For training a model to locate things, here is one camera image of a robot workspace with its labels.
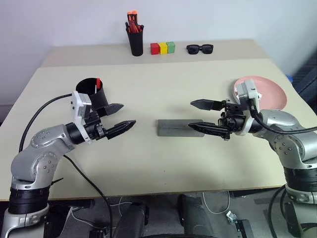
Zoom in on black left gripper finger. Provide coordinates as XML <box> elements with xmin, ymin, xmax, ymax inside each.
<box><xmin>106</xmin><ymin>119</ymin><xmax>137</xmax><ymax>140</ymax></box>
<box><xmin>95</xmin><ymin>103</ymin><xmax>124</xmax><ymax>117</ymax></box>

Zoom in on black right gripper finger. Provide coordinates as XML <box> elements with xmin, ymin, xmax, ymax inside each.
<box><xmin>190</xmin><ymin>99</ymin><xmax>226</xmax><ymax>112</ymax></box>
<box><xmin>187</xmin><ymin>122</ymin><xmax>233</xmax><ymax>141</ymax></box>

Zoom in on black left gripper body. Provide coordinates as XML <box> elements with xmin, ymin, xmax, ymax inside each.
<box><xmin>83</xmin><ymin>111</ymin><xmax>109</xmax><ymax>142</ymax></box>

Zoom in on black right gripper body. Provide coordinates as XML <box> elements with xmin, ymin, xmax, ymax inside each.
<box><xmin>217</xmin><ymin>98</ymin><xmax>248</xmax><ymax>135</ymax></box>

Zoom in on grey rectangular block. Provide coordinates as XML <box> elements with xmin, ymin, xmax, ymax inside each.
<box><xmin>156</xmin><ymin>119</ymin><xmax>206</xmax><ymax>137</ymax></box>

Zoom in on black plastic cup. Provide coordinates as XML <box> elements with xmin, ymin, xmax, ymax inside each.
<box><xmin>75</xmin><ymin>77</ymin><xmax>109</xmax><ymax>112</ymax></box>

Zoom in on pink plate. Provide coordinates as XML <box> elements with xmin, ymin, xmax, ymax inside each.
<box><xmin>232</xmin><ymin>75</ymin><xmax>288</xmax><ymax>111</ymax></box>

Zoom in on black sunglasses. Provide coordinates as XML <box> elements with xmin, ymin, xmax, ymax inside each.
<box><xmin>186</xmin><ymin>44</ymin><xmax>214</xmax><ymax>56</ymax></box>

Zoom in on black pen holder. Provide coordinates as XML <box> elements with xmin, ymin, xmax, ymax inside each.
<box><xmin>125</xmin><ymin>24</ymin><xmax>145</xmax><ymax>57</ymax></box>

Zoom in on red pen in holder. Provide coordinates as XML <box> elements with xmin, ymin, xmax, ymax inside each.
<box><xmin>128</xmin><ymin>20</ymin><xmax>142</xmax><ymax>33</ymax></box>

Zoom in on dark ribbed radiator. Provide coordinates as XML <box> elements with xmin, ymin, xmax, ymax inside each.
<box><xmin>292</xmin><ymin>51</ymin><xmax>317</xmax><ymax>100</ymax></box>

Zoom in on dark rounded shape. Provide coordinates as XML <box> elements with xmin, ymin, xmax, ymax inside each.
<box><xmin>177</xmin><ymin>194</ymin><xmax>215</xmax><ymax>238</ymax></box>
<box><xmin>112</xmin><ymin>201</ymin><xmax>150</xmax><ymax>238</ymax></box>

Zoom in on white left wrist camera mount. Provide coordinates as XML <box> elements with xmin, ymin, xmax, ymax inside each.
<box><xmin>70</xmin><ymin>91</ymin><xmax>94</xmax><ymax>145</ymax></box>

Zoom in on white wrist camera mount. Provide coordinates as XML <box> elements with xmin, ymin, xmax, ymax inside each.
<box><xmin>234</xmin><ymin>79</ymin><xmax>263</xmax><ymax>136</ymax></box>
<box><xmin>70</xmin><ymin>91</ymin><xmax>94</xmax><ymax>145</ymax></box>

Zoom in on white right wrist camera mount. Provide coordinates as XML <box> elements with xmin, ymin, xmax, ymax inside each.
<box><xmin>234</xmin><ymin>79</ymin><xmax>263</xmax><ymax>136</ymax></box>

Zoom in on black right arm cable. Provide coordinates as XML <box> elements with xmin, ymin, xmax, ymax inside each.
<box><xmin>249</xmin><ymin>98</ymin><xmax>317</xmax><ymax>135</ymax></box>

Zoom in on white cable under table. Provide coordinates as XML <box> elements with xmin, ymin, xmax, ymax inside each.
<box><xmin>202</xmin><ymin>190</ymin><xmax>231</xmax><ymax>215</ymax></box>

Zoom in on small metal bracket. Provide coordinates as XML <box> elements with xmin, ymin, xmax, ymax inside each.
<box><xmin>226</xmin><ymin>210</ymin><xmax>239</xmax><ymax>224</ymax></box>

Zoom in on black right torso cable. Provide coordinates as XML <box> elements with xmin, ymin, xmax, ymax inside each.
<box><xmin>268</xmin><ymin>185</ymin><xmax>288</xmax><ymax>238</ymax></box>

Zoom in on black bracket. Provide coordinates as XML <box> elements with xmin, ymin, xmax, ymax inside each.
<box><xmin>234</xmin><ymin>219</ymin><xmax>255</xmax><ymax>238</ymax></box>

